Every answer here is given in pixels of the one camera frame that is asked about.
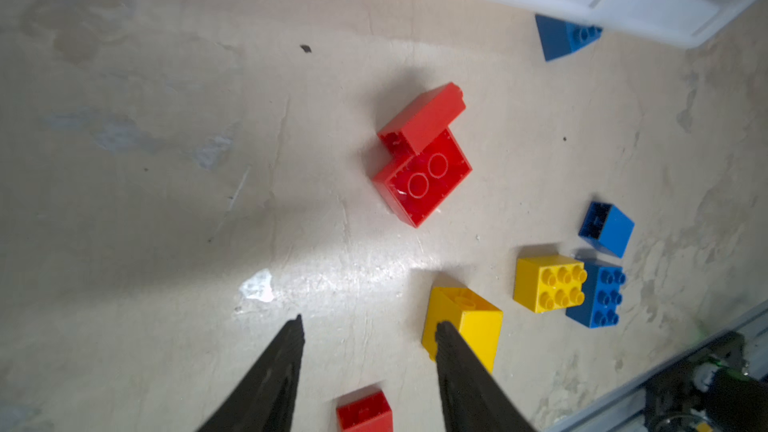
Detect yellow studded lego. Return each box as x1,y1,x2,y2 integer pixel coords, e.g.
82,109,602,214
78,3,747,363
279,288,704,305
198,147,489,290
513,255,588,314

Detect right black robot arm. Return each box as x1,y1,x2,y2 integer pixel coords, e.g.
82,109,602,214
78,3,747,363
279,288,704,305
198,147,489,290
692,361,768,432

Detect red lego cluster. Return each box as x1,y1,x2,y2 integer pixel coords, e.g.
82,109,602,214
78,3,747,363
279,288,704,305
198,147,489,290
373,82,472,228

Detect aluminium front rail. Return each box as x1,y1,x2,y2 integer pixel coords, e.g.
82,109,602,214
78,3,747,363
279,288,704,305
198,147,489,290
550,302,767,431

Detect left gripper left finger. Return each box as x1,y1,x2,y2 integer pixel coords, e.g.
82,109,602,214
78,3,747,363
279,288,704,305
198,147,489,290
199,316,305,432

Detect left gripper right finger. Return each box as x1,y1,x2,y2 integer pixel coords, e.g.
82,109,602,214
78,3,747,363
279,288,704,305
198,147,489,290
435,321,533,431

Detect small blue lego by bins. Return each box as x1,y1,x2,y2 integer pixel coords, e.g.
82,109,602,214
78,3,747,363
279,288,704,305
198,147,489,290
535,14,603,62

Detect small red lego bottom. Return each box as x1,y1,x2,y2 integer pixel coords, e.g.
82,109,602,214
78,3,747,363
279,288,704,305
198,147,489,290
336,390,394,432

